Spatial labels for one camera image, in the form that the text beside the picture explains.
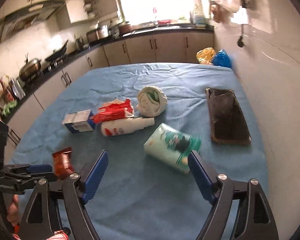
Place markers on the green rag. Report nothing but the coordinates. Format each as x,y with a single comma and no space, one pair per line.
9,107

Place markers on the dark red pot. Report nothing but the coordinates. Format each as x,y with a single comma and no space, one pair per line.
124,28

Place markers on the range hood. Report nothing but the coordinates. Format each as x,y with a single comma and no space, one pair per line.
27,17

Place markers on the black frying pan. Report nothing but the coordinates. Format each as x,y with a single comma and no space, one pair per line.
59,53

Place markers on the lidded steel wok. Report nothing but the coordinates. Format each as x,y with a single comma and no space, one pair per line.
30,68

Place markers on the white blue medicine box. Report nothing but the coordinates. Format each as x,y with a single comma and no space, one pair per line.
79,122

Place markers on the blue plastic bag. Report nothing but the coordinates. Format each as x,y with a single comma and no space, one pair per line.
222,59

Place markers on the person's left hand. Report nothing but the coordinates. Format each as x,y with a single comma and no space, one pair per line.
13,211

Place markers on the brown red snack packet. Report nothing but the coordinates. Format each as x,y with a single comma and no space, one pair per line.
62,163

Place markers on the blue table cloth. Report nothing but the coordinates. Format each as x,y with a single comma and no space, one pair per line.
140,197

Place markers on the red white torn wrapper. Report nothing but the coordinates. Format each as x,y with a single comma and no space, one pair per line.
114,110

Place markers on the steel rice cooker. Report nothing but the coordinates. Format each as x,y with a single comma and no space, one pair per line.
101,32

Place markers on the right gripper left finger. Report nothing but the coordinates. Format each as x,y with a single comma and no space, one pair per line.
59,206

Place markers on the white plastic bottle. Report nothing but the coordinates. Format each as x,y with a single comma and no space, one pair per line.
125,126

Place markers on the dark brown tray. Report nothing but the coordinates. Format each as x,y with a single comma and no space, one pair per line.
227,122

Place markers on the green tissue pack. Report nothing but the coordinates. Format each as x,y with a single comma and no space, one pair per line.
172,147

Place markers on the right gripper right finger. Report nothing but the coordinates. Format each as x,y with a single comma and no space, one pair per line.
254,219

